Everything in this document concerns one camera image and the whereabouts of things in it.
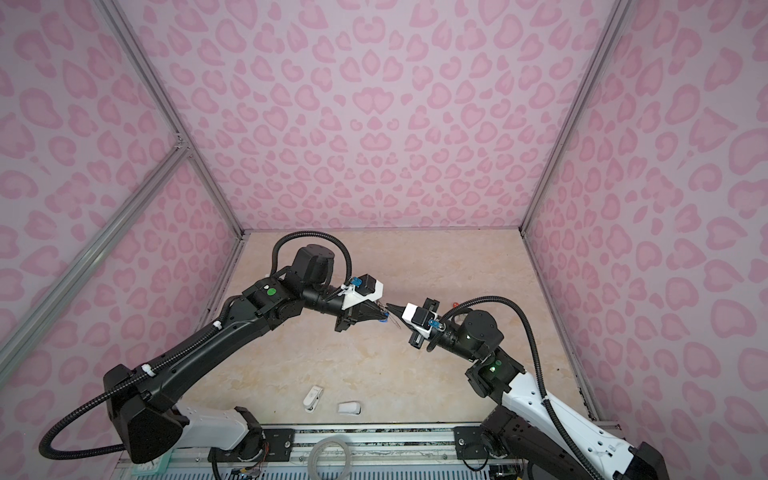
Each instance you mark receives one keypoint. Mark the white rounded plastic piece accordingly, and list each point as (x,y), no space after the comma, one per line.
(353,408)

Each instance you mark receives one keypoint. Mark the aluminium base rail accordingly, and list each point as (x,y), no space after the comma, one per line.
(368,451)

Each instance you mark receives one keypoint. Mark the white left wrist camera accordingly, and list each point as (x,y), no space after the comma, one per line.
(359,290)

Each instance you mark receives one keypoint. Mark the small mint green clock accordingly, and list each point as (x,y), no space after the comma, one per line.
(154,467)

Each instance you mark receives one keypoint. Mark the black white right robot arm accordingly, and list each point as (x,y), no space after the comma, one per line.
(529,422)

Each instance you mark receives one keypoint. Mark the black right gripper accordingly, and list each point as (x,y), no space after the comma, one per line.
(417,342)

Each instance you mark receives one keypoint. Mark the white clip device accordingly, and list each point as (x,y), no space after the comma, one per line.
(312,398)

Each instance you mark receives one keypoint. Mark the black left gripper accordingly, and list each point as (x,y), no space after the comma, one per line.
(353,314)

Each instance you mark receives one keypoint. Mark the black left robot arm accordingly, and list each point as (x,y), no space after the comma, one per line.
(148,414)

